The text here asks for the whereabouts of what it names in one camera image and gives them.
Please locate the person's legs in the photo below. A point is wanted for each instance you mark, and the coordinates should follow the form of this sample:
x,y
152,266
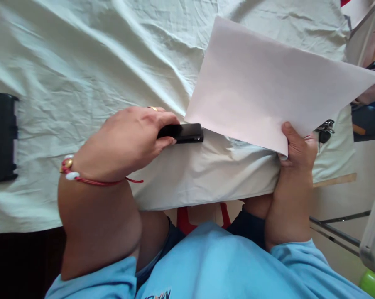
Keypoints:
x,y
252,215

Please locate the wooden strip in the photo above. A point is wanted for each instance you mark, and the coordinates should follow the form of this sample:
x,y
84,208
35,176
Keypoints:
x,y
336,180

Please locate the person's right thumb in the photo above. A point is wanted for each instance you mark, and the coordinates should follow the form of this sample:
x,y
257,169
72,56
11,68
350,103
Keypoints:
x,y
291,135

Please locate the bunch of keys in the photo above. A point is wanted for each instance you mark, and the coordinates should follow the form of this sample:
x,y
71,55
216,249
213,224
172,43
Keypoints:
x,y
325,130

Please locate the person's right fingers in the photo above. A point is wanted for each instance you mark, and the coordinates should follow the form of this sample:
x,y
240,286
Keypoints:
x,y
284,162

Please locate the person's left fingers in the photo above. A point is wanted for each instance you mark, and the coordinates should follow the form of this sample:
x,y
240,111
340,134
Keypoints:
x,y
155,109

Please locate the white paper sheet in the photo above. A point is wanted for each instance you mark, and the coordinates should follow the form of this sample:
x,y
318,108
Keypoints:
x,y
268,84

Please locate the person's right hand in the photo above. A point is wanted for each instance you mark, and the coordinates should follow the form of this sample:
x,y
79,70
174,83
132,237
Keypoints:
x,y
301,152

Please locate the grey metal frame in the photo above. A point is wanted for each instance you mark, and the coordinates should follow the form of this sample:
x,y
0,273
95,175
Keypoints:
x,y
336,229

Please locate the person's left thumb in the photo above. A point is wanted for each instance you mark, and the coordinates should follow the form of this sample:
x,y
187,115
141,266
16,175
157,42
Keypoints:
x,y
165,146

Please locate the bright green round object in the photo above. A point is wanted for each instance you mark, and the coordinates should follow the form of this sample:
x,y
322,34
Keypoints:
x,y
374,285

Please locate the person's left index finger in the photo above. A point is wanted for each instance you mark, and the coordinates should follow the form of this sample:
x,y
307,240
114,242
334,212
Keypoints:
x,y
164,120

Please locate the blue object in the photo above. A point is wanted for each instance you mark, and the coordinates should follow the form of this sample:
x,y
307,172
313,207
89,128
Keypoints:
x,y
371,121

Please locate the black stapler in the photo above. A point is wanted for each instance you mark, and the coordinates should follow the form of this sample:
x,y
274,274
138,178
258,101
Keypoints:
x,y
190,133

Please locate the person's left hand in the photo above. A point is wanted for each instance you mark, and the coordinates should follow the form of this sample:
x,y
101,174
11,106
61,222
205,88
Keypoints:
x,y
122,146

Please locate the person's body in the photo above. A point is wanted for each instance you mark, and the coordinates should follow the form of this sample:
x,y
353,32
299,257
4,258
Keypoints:
x,y
212,268

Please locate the black plastic case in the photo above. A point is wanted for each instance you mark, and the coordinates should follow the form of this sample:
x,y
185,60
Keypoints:
x,y
0,137

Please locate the pale green wrinkled cloth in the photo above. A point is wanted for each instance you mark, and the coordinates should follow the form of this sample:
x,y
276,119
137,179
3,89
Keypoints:
x,y
97,62

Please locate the red plastic stool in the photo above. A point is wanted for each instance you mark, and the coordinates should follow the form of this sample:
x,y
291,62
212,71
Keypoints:
x,y
185,221

